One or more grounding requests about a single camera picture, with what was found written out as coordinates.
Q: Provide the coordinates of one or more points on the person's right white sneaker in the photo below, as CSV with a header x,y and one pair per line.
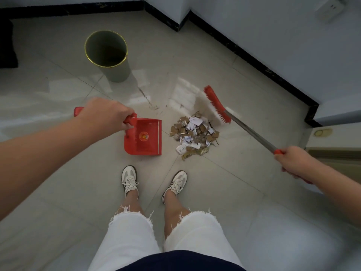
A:
x,y
174,186

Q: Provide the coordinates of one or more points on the green waste bin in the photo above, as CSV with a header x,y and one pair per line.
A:
x,y
108,55

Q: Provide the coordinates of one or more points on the beige door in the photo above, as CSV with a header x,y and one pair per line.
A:
x,y
337,155

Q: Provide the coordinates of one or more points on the white frayed shorts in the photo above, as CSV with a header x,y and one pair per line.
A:
x,y
158,239

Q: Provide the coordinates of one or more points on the black mat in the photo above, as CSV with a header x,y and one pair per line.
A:
x,y
7,45

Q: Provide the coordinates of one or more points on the person's left fingers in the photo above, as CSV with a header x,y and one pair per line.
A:
x,y
128,124

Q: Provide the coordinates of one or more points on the person's right forearm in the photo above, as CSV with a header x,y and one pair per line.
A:
x,y
337,189

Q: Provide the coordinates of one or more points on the red plastic dustpan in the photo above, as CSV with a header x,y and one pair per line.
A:
x,y
143,136

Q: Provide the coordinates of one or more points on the person's left hand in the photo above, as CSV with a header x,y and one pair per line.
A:
x,y
104,114

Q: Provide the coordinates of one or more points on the person's left white sneaker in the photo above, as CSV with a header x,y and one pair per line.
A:
x,y
129,179

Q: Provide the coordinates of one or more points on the person's leg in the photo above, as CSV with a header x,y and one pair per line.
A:
x,y
133,203
174,214

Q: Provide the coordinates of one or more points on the pile of paper and cardboard scraps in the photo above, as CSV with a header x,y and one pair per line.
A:
x,y
194,135

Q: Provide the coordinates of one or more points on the white wall socket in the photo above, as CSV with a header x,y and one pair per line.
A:
x,y
330,8

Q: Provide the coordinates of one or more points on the person's left forearm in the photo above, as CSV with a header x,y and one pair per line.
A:
x,y
39,163

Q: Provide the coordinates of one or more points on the person's right leg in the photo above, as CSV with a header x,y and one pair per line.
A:
x,y
174,214

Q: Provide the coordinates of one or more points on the person's right fingers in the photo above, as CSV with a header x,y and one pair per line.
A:
x,y
287,170

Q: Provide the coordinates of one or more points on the person's left leg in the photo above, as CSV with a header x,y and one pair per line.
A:
x,y
133,203

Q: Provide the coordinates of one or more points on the dark blue shirt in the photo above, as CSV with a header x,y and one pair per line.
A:
x,y
180,262

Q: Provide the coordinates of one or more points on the person's right hand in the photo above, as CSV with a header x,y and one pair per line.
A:
x,y
296,162

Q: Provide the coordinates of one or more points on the person's white sneaker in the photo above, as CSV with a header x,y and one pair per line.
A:
x,y
129,179
174,186

